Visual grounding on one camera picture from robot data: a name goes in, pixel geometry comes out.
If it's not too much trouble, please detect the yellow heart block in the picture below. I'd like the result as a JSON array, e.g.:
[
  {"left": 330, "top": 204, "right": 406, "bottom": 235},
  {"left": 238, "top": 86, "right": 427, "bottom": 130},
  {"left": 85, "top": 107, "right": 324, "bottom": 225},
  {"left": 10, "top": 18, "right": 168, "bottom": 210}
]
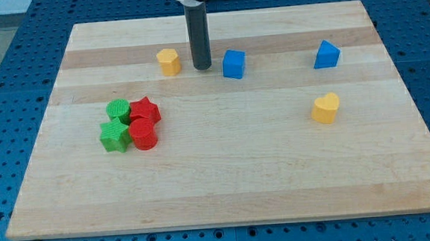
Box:
[{"left": 311, "top": 93, "right": 340, "bottom": 125}]

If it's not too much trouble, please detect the wooden board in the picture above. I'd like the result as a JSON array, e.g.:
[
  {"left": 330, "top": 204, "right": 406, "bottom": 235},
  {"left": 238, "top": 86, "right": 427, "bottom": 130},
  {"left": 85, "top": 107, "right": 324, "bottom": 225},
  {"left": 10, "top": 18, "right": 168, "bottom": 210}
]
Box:
[{"left": 6, "top": 1, "right": 430, "bottom": 241}]

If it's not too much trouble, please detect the green star block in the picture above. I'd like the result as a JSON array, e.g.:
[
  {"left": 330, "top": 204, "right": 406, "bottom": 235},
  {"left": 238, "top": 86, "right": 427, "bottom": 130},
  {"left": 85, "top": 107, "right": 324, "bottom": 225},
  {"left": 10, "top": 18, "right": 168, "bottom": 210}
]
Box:
[{"left": 99, "top": 118, "right": 132, "bottom": 152}]

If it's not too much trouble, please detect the red cylinder block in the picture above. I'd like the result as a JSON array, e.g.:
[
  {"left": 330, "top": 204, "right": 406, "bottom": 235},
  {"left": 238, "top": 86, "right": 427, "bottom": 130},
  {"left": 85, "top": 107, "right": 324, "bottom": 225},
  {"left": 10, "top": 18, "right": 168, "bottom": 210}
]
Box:
[{"left": 128, "top": 117, "right": 158, "bottom": 151}]

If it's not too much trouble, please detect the blue triangle block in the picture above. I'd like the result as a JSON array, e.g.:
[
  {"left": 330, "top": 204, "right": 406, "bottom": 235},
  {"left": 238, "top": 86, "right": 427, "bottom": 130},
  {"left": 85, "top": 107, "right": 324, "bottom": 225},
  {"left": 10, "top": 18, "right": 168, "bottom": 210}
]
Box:
[{"left": 314, "top": 40, "right": 341, "bottom": 69}]

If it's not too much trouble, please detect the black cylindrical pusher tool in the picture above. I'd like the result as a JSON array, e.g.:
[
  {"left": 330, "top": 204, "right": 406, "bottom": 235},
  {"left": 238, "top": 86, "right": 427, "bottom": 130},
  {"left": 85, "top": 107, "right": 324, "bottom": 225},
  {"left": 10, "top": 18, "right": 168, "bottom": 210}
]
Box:
[{"left": 184, "top": 1, "right": 211, "bottom": 71}]

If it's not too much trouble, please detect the yellow hexagon block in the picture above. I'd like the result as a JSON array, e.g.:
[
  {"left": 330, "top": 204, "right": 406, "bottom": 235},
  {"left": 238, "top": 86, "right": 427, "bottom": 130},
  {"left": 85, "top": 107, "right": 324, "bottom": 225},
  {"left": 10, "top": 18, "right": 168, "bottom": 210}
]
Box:
[{"left": 156, "top": 48, "right": 182, "bottom": 76}]

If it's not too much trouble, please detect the red star block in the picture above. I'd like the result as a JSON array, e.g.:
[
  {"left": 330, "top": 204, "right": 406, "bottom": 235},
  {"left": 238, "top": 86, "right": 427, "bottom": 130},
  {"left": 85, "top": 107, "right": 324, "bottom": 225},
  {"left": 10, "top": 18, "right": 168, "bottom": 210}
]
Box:
[{"left": 129, "top": 96, "right": 162, "bottom": 123}]

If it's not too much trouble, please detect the blue cube block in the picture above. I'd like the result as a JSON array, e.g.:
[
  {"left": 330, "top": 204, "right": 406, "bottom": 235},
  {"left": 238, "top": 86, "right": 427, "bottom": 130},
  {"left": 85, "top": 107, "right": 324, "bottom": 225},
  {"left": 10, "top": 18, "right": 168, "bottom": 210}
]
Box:
[{"left": 222, "top": 50, "right": 246, "bottom": 80}]

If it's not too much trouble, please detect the green cylinder block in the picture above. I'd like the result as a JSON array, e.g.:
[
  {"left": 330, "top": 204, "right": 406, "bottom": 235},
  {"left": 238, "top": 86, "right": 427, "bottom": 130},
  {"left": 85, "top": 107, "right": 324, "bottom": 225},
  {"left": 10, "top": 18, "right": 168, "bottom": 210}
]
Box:
[{"left": 105, "top": 98, "right": 131, "bottom": 125}]

